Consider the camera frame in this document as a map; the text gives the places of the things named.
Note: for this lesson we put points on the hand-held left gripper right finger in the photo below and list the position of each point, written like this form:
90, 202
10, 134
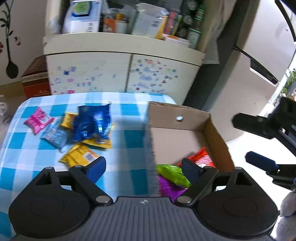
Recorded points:
188, 166

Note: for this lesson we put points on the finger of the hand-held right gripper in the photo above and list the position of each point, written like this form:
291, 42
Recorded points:
252, 122
261, 160

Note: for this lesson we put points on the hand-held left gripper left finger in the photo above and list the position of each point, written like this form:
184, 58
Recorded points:
97, 168

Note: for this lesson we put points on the red snack packet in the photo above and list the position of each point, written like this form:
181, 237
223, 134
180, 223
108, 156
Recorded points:
203, 157

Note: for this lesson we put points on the green snack packet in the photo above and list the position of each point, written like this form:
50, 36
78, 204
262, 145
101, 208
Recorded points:
171, 172

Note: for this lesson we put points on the yellow snack packet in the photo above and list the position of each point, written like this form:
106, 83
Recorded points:
77, 155
101, 144

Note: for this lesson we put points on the brown cardboard box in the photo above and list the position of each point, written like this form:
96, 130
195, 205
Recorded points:
175, 141

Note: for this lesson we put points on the purple snack packet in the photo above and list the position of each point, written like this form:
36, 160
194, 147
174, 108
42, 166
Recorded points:
168, 188

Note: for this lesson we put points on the blue snack packet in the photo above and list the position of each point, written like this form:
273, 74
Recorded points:
92, 122

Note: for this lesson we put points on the white printed snack packet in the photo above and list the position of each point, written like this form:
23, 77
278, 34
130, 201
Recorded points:
55, 136

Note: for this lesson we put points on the pink snack packet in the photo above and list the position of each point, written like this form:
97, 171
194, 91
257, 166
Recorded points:
38, 120

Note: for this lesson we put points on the green potted plant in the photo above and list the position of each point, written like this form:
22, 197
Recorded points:
291, 78

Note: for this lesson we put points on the grey refrigerator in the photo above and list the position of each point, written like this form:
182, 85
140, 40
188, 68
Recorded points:
249, 76

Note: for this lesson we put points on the blue white checkered tablecloth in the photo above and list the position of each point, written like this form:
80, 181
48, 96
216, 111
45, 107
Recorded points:
23, 148

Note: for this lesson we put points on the white cabinet with stickers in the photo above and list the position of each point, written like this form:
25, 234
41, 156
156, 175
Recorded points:
92, 69

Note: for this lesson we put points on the red cardboard box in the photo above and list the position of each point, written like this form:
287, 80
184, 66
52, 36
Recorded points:
34, 88

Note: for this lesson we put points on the green glass bottle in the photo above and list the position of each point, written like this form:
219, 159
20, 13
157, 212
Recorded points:
193, 37

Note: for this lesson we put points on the orange box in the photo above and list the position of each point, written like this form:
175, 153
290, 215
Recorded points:
108, 25

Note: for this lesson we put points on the white green medicine box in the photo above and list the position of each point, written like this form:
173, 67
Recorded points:
145, 25

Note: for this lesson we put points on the blue white medicine box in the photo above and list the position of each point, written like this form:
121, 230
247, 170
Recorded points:
78, 23

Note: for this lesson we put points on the black vase wall decal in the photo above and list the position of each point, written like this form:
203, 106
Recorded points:
11, 69

